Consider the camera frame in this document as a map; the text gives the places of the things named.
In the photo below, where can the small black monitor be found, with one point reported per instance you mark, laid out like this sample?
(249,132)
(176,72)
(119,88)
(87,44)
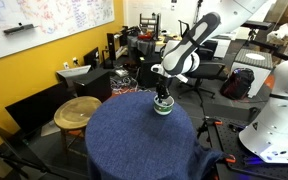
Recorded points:
(92,58)

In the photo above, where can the small black tripod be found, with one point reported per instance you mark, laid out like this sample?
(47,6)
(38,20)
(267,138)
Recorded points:
(204,128)

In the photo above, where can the wall whiteboard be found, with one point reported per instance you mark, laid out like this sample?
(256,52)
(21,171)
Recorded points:
(34,20)

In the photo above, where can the white mug with green band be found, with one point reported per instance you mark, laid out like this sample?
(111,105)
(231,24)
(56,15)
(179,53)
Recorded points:
(163,109)

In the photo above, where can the black perforated breadboard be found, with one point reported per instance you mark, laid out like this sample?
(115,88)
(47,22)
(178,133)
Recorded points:
(250,170)

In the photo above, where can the white wall socket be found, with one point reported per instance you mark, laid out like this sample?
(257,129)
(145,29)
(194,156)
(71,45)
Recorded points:
(66,65)
(75,61)

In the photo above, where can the black computer tower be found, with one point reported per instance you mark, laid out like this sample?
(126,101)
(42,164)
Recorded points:
(111,45)

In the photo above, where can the wooden desk top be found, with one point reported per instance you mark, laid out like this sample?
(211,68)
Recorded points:
(160,41)

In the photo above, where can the round wooden stool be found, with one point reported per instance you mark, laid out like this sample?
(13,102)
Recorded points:
(77,111)

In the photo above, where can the black desk cabinet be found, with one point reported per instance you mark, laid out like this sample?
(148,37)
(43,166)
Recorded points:
(147,73)

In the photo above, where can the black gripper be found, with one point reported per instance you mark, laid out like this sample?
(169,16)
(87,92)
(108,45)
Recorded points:
(163,84)

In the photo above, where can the white cabinet with grey top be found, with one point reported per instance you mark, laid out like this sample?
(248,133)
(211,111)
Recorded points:
(252,66)

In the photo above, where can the round table, blue cloth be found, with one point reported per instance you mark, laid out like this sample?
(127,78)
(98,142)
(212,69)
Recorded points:
(137,140)

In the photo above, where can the black camera bar on stand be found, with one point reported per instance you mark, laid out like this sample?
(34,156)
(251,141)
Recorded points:
(254,24)

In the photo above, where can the large black flat monitor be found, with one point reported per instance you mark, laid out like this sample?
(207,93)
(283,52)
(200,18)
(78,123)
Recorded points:
(39,106)

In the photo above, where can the red object on table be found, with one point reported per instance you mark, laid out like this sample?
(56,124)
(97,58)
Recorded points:
(144,36)

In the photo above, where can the orange clamp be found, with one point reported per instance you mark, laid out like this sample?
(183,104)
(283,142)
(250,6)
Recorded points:
(217,122)
(230,159)

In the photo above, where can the white paper sheet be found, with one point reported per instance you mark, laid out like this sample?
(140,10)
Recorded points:
(49,129)

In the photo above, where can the black office chair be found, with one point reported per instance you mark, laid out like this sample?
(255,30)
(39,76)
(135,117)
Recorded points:
(209,70)

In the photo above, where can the black box cabinet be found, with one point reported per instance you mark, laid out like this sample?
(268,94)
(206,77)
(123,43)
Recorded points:
(90,83)

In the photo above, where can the large black tripod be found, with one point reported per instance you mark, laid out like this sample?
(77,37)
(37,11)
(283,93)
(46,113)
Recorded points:
(14,150)

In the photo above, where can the white drawer cabinet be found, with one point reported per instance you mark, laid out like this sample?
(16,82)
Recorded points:
(223,48)

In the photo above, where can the black and red backpack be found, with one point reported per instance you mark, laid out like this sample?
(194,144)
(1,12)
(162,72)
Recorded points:
(238,83)

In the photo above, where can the white plastic bag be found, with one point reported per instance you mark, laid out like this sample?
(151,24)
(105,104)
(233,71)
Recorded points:
(285,36)

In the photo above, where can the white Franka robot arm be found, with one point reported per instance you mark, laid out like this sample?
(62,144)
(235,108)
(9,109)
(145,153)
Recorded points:
(190,43)

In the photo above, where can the green marker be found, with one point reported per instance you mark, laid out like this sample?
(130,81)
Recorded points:
(164,103)

